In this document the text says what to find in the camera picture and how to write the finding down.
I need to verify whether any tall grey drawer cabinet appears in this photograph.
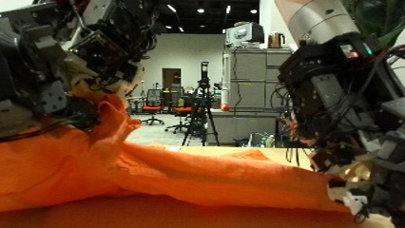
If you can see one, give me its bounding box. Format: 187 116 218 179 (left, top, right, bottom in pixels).
227 47 296 110

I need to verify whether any low grey cabinet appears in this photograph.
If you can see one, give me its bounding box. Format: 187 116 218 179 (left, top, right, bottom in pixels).
208 108 284 146

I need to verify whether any orange button shirt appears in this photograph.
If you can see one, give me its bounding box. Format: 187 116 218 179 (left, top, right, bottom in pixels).
0 94 360 228

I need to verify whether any orange seat mesh office chair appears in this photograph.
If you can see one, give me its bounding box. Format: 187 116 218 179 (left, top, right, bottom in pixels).
141 88 166 126
164 94 194 134

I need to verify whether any grey boxy appliance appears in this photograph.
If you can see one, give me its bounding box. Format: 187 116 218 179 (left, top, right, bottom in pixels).
224 22 267 49

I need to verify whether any brown door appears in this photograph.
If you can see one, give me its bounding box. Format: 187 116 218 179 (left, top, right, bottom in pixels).
163 67 183 93

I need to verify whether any copper electric kettle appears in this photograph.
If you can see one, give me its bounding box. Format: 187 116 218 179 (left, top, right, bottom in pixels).
267 31 288 49

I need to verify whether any green potted plant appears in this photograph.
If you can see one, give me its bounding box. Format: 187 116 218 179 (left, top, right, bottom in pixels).
342 0 405 49

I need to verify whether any black camera tripod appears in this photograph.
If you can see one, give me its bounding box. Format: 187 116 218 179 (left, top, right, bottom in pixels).
182 61 222 147

